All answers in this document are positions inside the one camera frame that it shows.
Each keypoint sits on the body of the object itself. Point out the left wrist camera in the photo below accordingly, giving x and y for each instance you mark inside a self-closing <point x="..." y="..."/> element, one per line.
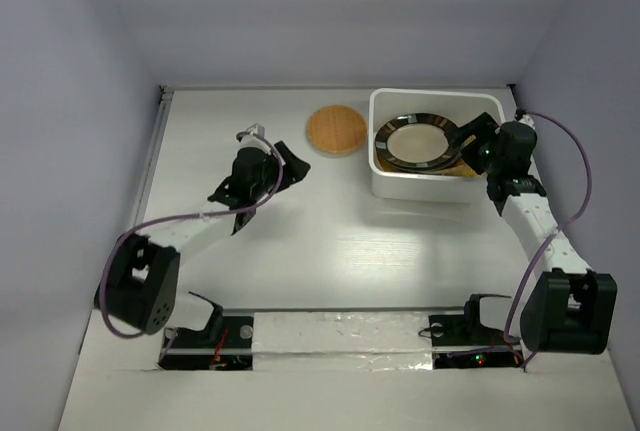
<point x="254" y="133"/>

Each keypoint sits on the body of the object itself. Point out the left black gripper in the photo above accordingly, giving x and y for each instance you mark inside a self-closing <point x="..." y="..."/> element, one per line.
<point x="293" y="170"/>

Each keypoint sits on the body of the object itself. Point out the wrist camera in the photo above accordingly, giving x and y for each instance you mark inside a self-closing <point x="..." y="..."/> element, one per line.
<point x="254" y="133"/>
<point x="522" y="116"/>

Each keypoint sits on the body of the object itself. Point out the round woven bamboo plate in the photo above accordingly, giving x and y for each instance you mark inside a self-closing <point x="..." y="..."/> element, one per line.
<point x="336" y="129"/>

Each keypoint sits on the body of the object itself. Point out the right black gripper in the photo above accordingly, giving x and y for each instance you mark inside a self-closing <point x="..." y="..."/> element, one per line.
<point x="484" y="126"/>

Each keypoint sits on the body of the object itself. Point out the teal round ceramic plate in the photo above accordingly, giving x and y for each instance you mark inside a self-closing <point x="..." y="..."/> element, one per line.
<point x="457" y="168"/>

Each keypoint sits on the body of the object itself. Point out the white plastic bin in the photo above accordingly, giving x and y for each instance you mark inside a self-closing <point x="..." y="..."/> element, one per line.
<point x="387" y="103"/>

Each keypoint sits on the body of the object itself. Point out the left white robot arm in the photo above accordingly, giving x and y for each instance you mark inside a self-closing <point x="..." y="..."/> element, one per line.
<point x="137" y="291"/>

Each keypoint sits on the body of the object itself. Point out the aluminium rail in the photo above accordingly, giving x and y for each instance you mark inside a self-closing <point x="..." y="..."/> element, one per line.
<point x="143" y="184"/>

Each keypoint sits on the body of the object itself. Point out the dark striped rim ceramic plate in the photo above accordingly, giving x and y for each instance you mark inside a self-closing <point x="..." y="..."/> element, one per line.
<point x="415" y="137"/>

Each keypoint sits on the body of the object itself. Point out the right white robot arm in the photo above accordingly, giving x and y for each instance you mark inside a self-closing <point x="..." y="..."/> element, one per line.
<point x="561" y="304"/>

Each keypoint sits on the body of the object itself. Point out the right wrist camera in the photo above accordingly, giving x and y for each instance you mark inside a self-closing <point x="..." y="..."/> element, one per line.
<point x="522" y="116"/>

